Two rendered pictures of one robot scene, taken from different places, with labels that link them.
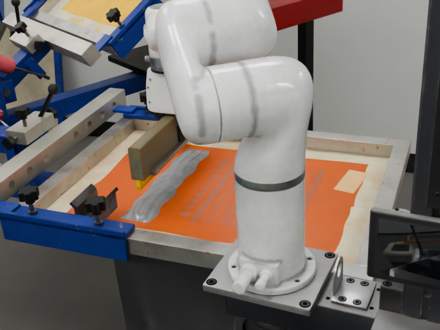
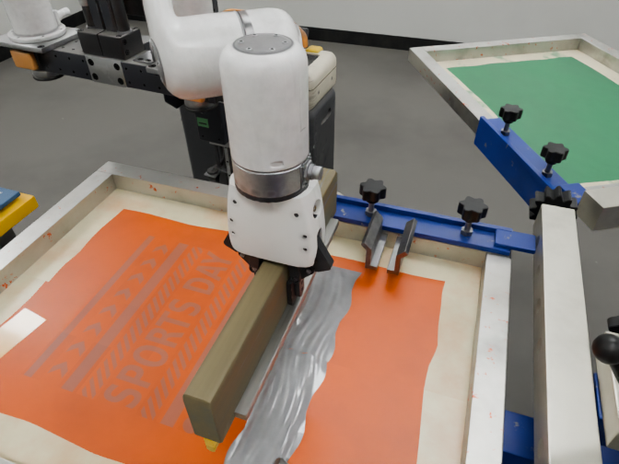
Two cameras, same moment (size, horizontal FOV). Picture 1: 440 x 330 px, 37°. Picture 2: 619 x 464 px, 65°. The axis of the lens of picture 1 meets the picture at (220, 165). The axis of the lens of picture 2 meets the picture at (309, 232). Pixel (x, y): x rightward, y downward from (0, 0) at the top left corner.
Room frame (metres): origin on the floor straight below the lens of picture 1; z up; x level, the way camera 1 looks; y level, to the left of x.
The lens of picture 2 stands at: (1.78, 0.12, 1.52)
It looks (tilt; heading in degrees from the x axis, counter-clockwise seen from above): 41 degrees down; 177
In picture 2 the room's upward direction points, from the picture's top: 1 degrees counter-clockwise
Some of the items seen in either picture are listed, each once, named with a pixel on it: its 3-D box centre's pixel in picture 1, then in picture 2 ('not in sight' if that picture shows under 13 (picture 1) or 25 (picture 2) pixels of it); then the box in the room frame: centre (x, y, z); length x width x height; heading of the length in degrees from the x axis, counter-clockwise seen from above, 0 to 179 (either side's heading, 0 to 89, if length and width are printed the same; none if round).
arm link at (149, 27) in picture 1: (163, 34); (266, 81); (1.34, 0.10, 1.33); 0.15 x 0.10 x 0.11; 15
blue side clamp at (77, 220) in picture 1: (67, 230); (414, 235); (1.17, 0.33, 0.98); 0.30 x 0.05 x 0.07; 68
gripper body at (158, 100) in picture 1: (169, 86); (274, 213); (1.38, 0.10, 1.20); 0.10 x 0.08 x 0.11; 67
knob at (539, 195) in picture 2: not in sight; (553, 213); (1.18, 0.55, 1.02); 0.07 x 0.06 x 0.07; 68
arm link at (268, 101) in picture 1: (260, 120); not in sight; (0.77, -0.06, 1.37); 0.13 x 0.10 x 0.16; 105
